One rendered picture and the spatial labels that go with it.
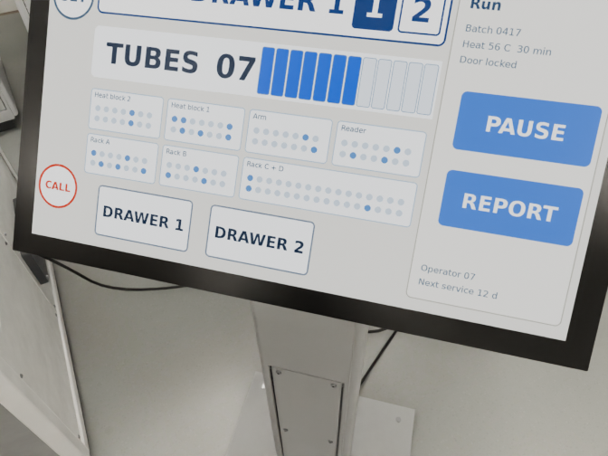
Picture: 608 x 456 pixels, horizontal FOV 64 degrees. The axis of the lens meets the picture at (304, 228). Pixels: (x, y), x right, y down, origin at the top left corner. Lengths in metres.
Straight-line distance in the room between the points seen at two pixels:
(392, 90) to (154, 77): 0.20
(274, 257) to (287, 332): 0.28
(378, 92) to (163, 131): 0.19
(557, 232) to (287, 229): 0.21
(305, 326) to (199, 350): 0.92
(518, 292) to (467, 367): 1.14
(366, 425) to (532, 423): 0.45
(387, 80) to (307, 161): 0.09
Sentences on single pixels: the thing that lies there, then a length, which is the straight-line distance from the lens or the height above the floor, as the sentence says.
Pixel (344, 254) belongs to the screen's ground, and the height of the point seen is 1.00.
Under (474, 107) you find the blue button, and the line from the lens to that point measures 0.40.
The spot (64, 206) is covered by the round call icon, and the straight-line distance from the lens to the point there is 0.50.
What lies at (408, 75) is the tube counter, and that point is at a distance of 0.40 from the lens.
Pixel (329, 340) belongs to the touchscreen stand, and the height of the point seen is 0.73.
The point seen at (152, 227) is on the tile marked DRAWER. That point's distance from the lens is 0.46.
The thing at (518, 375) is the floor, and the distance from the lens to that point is 1.58.
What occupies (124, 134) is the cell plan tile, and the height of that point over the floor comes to 1.06.
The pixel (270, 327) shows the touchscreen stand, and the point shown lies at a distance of 0.68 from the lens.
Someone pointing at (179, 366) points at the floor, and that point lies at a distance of 1.53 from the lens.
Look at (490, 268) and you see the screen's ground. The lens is 0.41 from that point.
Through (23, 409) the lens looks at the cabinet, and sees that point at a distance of 1.14.
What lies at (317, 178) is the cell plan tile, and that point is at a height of 1.05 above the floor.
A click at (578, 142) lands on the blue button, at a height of 1.09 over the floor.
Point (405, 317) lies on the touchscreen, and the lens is 0.41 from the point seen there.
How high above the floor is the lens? 1.31
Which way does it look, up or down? 46 degrees down
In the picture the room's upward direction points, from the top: 2 degrees counter-clockwise
